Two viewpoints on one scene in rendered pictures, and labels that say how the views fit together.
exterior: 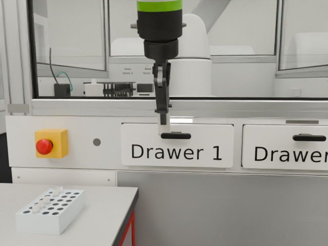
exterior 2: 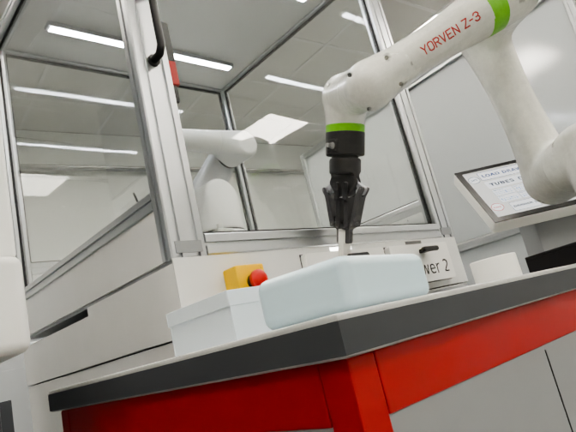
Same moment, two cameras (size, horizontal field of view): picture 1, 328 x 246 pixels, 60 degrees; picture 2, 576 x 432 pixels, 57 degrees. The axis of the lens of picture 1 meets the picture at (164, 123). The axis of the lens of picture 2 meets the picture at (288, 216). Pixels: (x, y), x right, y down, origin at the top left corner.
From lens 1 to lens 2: 1.05 m
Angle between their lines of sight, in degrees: 54
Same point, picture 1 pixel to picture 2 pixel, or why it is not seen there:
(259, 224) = not seen: hidden behind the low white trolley
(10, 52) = (171, 175)
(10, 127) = (182, 273)
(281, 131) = (409, 249)
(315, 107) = (416, 230)
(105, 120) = (284, 254)
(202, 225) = not seen: hidden behind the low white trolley
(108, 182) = not seen: hidden behind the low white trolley
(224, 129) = (378, 250)
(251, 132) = (393, 251)
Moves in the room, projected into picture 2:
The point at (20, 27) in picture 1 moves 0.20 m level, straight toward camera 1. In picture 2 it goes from (176, 146) to (265, 114)
